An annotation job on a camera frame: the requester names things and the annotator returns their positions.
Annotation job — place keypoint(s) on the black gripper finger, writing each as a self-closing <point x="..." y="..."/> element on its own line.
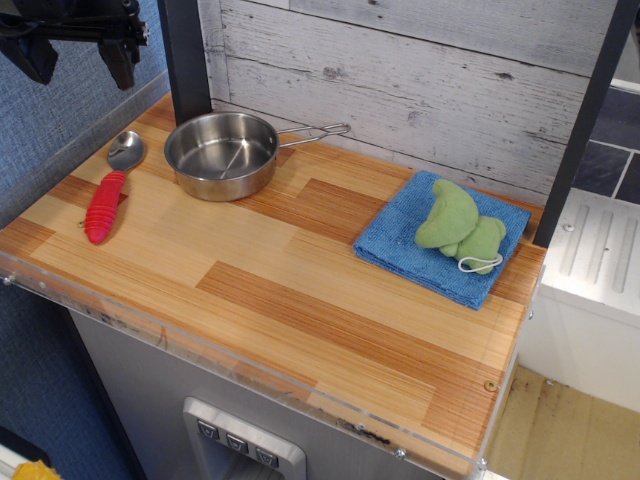
<point x="121" y="58"/>
<point x="35" y="57"/>

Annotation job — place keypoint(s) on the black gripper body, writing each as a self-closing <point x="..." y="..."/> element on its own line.
<point x="32" y="24"/>

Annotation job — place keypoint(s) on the red handled metal spoon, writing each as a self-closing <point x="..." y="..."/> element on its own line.
<point x="126" y="152"/>

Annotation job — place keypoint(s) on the stainless steel saucepan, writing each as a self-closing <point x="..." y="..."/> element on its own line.
<point x="229" y="156"/>

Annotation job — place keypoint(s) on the blue folded cloth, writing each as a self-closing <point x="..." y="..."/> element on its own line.
<point x="388" y="242"/>

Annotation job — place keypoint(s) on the clear acrylic table edge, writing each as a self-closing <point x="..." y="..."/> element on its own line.
<point x="336" y="356"/>

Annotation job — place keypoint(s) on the green plush toy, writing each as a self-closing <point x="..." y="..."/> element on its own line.
<point x="457" y="230"/>

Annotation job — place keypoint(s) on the silver dispenser button panel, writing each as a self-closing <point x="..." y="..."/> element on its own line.
<point x="227" y="447"/>

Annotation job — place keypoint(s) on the yellow object at corner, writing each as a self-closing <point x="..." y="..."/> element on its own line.
<point x="35" y="471"/>

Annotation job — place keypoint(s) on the white grooved drainboard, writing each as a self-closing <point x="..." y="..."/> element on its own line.
<point x="594" y="253"/>

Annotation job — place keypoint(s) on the dark left upright post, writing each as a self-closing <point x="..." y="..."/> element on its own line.
<point x="185" y="58"/>

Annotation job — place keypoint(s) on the dark upright post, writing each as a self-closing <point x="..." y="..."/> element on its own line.
<point x="606" y="64"/>
<point x="185" y="58"/>

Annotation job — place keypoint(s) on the dark right upright post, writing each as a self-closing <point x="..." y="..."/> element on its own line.
<point x="606" y="64"/>

